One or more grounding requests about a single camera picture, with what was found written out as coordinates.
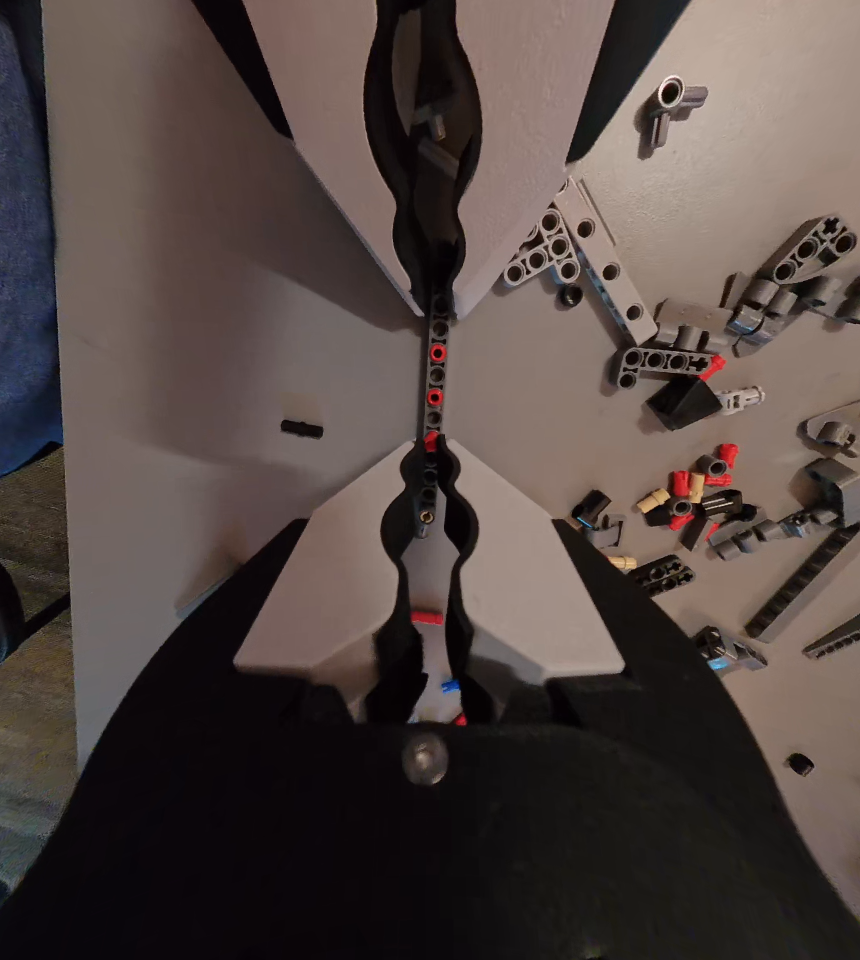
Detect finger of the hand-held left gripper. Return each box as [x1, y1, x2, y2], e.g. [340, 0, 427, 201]
[443, 0, 613, 319]
[238, 0, 433, 318]

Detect pile of lego pieces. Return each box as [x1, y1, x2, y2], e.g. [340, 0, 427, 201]
[568, 75, 860, 777]

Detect light grey long lego beam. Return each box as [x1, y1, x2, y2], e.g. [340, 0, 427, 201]
[553, 178, 660, 348]

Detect black long lego beam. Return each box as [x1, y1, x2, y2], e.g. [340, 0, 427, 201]
[413, 283, 452, 540]

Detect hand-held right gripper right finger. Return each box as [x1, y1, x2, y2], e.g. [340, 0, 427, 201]
[439, 439, 628, 724]

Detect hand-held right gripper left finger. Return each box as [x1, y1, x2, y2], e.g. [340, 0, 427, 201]
[232, 439, 429, 724]

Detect long dark grey lego plate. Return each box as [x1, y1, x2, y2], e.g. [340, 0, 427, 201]
[745, 452, 860, 644]

